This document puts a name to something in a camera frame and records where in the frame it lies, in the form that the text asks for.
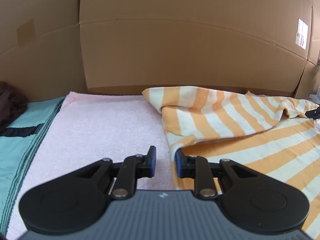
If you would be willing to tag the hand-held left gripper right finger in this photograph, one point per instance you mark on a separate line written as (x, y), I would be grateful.
(178, 163)

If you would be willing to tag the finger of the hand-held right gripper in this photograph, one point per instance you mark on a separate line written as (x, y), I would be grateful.
(314, 113)

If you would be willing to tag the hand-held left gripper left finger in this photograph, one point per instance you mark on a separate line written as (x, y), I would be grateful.
(152, 161)

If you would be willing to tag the orange white striped shirt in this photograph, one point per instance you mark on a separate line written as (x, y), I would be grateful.
(237, 120)

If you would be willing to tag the cardboard box with tape strips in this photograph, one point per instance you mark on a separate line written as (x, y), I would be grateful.
(315, 55)

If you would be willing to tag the pink fleece blanket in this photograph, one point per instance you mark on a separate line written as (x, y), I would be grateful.
(100, 130)

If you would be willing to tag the white label with square code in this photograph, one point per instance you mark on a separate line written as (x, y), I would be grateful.
(301, 40)

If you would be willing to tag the white text shipping label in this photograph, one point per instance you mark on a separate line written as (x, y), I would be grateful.
(303, 26)

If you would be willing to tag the large labelled cardboard box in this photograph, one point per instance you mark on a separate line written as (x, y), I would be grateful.
(187, 42)

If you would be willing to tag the teal cloth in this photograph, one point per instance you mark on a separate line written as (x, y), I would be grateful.
(17, 160)

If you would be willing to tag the cardboard box with brown patch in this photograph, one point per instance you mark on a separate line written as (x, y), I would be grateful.
(50, 55)

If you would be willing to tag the dark brown cloth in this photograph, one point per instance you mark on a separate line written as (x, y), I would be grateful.
(11, 102)

